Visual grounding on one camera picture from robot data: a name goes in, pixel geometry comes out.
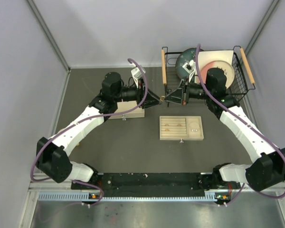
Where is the dark green round plate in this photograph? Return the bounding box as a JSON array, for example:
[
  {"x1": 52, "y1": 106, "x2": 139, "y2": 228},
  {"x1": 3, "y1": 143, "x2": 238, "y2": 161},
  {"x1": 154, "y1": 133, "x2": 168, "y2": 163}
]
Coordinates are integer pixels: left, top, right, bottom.
[{"x1": 175, "y1": 47, "x2": 196, "y2": 80}]

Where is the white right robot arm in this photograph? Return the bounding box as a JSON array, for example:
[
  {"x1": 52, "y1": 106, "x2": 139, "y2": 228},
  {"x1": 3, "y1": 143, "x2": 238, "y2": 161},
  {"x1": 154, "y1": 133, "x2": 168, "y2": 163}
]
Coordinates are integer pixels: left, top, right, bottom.
[{"x1": 165, "y1": 67, "x2": 285, "y2": 192}]

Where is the pink and cream round plate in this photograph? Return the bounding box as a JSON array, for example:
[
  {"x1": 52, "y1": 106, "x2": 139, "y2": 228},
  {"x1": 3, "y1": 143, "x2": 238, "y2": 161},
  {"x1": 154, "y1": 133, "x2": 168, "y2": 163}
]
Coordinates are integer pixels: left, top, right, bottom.
[{"x1": 200, "y1": 60, "x2": 235, "y2": 88}]

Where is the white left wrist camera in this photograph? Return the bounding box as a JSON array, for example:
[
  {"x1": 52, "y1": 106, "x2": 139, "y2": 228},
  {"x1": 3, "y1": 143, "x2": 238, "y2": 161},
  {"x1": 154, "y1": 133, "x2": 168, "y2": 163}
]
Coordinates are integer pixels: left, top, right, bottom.
[{"x1": 131, "y1": 67, "x2": 146, "y2": 87}]

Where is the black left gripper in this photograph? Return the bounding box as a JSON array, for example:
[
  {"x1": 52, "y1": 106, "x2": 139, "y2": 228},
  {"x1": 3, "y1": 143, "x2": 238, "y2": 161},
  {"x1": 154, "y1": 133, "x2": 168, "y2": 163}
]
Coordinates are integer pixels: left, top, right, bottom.
[{"x1": 114, "y1": 77, "x2": 162, "y2": 109}]

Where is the clear lidded beige box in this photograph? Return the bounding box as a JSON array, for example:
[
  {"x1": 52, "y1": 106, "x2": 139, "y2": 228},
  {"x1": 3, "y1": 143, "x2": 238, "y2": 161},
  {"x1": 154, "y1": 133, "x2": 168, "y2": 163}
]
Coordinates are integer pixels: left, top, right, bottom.
[{"x1": 109, "y1": 101, "x2": 145, "y2": 119}]

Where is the silver pearl bangle bracelet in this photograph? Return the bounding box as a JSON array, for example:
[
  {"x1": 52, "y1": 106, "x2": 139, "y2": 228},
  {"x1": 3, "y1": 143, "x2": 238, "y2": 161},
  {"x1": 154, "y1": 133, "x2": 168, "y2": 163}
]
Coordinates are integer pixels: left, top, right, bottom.
[{"x1": 189, "y1": 121, "x2": 200, "y2": 133}]

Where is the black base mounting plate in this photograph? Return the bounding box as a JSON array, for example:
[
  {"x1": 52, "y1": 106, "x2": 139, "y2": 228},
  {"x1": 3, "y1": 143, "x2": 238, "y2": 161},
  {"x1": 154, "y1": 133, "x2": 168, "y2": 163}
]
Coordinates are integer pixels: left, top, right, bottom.
[{"x1": 70, "y1": 172, "x2": 233, "y2": 197}]

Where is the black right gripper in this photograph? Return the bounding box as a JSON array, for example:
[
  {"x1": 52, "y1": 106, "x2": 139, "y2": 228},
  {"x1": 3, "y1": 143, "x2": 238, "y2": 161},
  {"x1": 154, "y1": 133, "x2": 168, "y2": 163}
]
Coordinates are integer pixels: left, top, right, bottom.
[{"x1": 164, "y1": 76, "x2": 213, "y2": 105}]

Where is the white square plate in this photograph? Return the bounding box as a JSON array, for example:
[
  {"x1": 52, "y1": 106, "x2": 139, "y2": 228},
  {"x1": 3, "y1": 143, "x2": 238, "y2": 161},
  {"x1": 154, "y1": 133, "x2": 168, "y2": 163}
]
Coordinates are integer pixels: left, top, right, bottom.
[{"x1": 197, "y1": 50, "x2": 234, "y2": 77}]

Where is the wooden rack handle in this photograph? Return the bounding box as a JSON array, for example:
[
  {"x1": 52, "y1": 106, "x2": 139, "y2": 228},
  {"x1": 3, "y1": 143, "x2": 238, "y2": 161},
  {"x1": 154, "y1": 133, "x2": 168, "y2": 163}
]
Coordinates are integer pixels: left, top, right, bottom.
[
  {"x1": 161, "y1": 49, "x2": 167, "y2": 86},
  {"x1": 239, "y1": 47, "x2": 255, "y2": 85}
]

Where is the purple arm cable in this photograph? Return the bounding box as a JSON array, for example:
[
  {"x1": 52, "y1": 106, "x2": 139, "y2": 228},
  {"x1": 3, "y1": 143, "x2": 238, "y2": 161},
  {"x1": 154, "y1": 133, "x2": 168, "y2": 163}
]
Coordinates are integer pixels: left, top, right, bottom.
[
  {"x1": 195, "y1": 43, "x2": 285, "y2": 207},
  {"x1": 29, "y1": 57, "x2": 148, "y2": 207}
]

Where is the beige velvet jewelry tray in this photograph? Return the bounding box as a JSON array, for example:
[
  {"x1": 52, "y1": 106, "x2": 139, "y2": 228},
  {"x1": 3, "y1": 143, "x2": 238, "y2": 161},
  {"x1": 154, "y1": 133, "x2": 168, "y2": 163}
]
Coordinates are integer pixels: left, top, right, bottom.
[{"x1": 160, "y1": 116, "x2": 204, "y2": 141}]

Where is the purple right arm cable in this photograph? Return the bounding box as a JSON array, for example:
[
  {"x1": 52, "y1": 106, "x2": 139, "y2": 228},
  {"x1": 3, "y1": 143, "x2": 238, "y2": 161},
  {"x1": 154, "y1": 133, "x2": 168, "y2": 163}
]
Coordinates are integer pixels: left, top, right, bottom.
[{"x1": 195, "y1": 43, "x2": 285, "y2": 207}]

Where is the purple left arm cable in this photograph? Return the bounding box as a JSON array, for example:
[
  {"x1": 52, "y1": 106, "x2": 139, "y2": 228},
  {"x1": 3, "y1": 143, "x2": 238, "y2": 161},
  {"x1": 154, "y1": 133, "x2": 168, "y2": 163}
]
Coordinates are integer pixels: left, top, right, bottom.
[{"x1": 29, "y1": 57, "x2": 148, "y2": 207}]

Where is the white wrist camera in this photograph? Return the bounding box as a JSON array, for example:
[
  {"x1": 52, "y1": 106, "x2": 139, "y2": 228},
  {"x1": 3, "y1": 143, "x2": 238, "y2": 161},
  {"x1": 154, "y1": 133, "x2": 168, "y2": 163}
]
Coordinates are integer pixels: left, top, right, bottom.
[
  {"x1": 182, "y1": 59, "x2": 196, "y2": 82},
  {"x1": 131, "y1": 67, "x2": 146, "y2": 87}
]

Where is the aluminium frame rail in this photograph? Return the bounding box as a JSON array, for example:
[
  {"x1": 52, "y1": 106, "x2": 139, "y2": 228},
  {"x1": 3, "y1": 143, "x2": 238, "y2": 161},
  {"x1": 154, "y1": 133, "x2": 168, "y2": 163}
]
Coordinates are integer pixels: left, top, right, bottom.
[{"x1": 28, "y1": 172, "x2": 285, "y2": 193}]

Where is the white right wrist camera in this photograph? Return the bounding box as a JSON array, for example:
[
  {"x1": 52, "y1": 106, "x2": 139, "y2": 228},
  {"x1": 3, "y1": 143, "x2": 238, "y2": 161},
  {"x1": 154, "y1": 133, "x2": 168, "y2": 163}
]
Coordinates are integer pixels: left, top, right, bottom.
[{"x1": 182, "y1": 59, "x2": 196, "y2": 82}]

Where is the right wooden rack handle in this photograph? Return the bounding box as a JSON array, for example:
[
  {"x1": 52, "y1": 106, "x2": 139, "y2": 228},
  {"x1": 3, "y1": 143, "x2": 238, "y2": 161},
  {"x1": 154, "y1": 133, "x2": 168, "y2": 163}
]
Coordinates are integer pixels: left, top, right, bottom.
[{"x1": 239, "y1": 47, "x2": 255, "y2": 85}]

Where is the left wooden rack handle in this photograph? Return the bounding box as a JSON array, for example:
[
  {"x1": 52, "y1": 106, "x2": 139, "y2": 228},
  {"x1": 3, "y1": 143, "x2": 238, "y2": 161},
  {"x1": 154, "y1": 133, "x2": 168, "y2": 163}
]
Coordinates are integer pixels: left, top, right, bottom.
[{"x1": 161, "y1": 49, "x2": 167, "y2": 86}]

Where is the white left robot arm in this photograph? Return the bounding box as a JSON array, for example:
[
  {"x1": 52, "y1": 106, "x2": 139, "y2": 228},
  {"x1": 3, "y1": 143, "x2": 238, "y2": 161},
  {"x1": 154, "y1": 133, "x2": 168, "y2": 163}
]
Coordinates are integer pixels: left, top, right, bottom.
[{"x1": 35, "y1": 67, "x2": 161, "y2": 189}]

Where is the blue slotted cable duct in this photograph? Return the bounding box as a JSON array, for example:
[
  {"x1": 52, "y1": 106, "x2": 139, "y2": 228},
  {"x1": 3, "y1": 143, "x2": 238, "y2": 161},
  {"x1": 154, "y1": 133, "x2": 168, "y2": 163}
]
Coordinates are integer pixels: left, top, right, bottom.
[{"x1": 38, "y1": 192, "x2": 229, "y2": 202}]

